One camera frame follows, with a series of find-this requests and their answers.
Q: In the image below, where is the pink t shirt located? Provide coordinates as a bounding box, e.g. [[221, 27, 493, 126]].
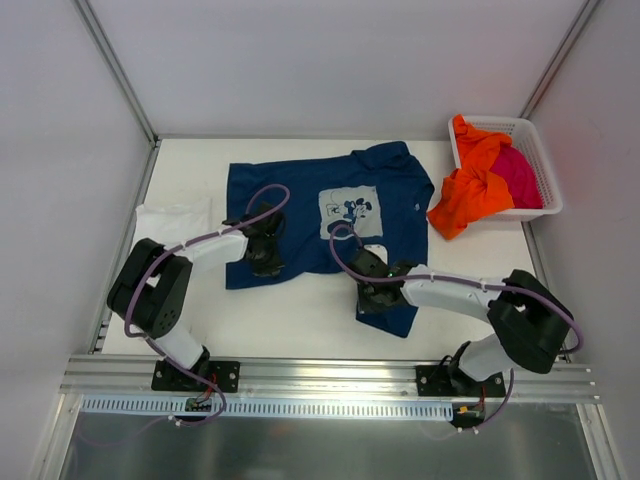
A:
[[490, 146, 544, 210]]

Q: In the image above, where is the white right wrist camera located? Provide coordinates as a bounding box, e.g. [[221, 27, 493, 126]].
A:
[[364, 244, 389, 264]]

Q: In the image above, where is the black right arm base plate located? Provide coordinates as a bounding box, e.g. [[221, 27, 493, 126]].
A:
[[415, 363, 506, 399]]

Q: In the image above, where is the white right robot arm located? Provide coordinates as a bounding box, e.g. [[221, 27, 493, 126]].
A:
[[347, 248, 577, 396]]

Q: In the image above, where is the aluminium mounting rail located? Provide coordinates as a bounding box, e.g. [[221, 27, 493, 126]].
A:
[[59, 355, 602, 405]]

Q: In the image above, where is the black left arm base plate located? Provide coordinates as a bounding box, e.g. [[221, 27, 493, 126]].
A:
[[151, 360, 241, 393]]

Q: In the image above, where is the folded white t shirt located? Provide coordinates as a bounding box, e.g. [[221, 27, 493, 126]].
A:
[[132, 198, 212, 247]]

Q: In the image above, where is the white slotted cable duct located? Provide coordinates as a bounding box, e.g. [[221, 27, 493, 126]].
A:
[[81, 395, 454, 422]]

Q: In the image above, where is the white plastic basket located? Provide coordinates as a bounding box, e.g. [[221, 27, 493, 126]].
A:
[[464, 115, 563, 222]]

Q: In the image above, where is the orange t shirt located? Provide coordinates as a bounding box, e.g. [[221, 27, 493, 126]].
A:
[[427, 115, 515, 240]]

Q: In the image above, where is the blue printed t shirt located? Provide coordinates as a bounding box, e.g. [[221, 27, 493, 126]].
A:
[[224, 140, 435, 340]]

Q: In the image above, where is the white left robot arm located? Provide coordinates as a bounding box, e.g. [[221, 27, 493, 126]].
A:
[[106, 202, 286, 392]]

